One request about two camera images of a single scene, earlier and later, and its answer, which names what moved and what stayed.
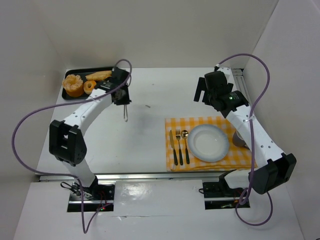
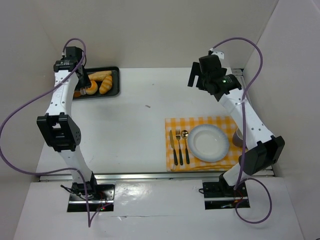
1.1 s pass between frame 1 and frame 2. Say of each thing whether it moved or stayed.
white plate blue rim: stayed
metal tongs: moved
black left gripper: moved
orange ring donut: stayed
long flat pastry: stayed
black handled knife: stayed
